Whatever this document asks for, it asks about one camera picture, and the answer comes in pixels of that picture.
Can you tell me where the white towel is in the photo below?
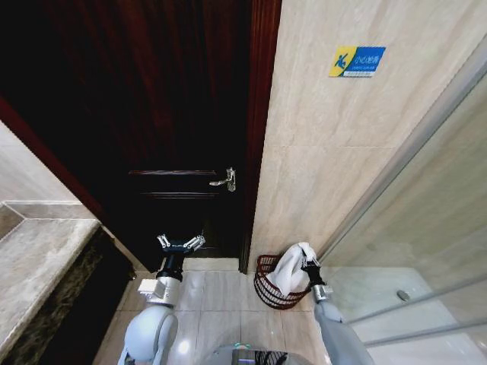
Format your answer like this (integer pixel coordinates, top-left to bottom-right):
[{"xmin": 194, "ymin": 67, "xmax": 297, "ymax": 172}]
[{"xmin": 266, "ymin": 241, "xmax": 317, "ymax": 296}]

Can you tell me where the white shower tray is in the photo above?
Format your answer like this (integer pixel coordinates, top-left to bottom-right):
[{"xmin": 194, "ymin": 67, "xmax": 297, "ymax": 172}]
[{"xmin": 326, "ymin": 265, "xmax": 487, "ymax": 365}]

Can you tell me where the glass shower door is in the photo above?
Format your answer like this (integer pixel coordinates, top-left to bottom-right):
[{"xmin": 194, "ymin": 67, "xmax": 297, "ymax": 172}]
[{"xmin": 318, "ymin": 36, "xmax": 487, "ymax": 348}]

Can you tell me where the grey marble vanity counter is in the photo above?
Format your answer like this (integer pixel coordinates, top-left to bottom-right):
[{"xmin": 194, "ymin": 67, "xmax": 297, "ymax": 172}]
[{"xmin": 0, "ymin": 200, "xmax": 135, "ymax": 365}]

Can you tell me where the dark wooden door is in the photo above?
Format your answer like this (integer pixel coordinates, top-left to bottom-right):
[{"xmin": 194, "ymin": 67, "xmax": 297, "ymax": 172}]
[{"xmin": 0, "ymin": 0, "xmax": 254, "ymax": 271}]

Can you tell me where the blue yellow warning sign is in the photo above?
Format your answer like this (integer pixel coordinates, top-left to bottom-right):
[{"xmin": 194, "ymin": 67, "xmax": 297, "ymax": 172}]
[{"xmin": 328, "ymin": 46, "xmax": 387, "ymax": 79}]

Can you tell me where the dark brown wire hamper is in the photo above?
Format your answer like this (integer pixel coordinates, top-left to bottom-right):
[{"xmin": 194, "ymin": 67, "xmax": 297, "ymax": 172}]
[{"xmin": 253, "ymin": 254, "xmax": 311, "ymax": 310}]

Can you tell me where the silver door handle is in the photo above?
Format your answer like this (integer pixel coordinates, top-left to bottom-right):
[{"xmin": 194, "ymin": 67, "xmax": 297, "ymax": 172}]
[{"xmin": 208, "ymin": 167, "xmax": 237, "ymax": 192}]

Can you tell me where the reddish brown door frame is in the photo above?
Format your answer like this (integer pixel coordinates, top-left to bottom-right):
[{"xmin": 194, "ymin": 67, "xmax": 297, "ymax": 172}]
[{"xmin": 238, "ymin": 0, "xmax": 283, "ymax": 275}]

